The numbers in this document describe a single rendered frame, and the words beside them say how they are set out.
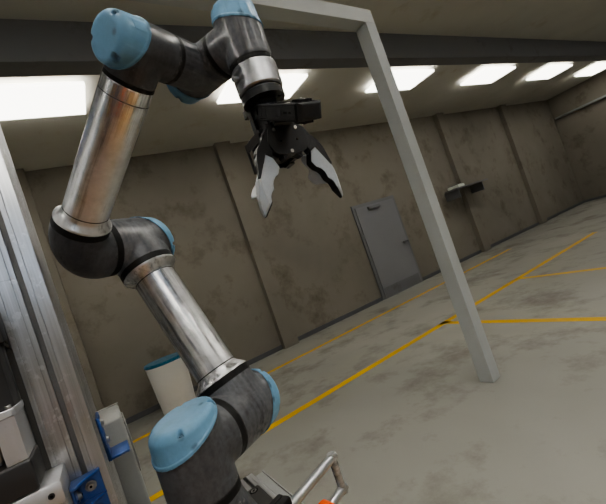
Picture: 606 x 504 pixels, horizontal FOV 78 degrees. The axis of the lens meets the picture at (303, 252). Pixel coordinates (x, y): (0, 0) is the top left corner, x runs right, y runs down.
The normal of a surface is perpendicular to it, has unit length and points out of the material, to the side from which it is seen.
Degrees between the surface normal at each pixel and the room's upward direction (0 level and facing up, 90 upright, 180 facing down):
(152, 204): 90
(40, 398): 90
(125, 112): 139
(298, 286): 90
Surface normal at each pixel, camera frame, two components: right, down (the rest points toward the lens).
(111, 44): -0.48, 0.13
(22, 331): 0.48, -0.18
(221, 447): 0.82, -0.30
